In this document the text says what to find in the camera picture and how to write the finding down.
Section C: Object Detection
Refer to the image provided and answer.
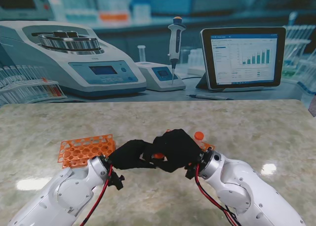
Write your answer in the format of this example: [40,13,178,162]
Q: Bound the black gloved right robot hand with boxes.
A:
[143,128,203,173]

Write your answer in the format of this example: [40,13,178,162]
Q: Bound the printed laboratory backdrop banner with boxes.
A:
[0,0,316,117]

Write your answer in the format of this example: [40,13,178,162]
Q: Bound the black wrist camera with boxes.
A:
[184,165,199,180]
[108,171,125,191]

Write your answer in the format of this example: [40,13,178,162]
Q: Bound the red black right arm cable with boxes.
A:
[194,164,241,226]

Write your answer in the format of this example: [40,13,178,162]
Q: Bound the orange test tube rack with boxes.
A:
[164,129,215,154]
[58,134,116,169]

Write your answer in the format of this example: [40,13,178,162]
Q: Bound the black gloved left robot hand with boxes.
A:
[108,139,158,170]

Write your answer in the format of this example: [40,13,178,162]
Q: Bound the red black left arm cable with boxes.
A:
[80,164,114,226]

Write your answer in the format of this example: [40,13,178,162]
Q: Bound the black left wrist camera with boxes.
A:
[108,171,125,191]

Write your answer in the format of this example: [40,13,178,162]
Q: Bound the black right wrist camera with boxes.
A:
[184,165,199,180]

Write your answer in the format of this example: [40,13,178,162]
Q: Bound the red black arm cable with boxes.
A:
[80,164,114,226]
[194,164,241,226]

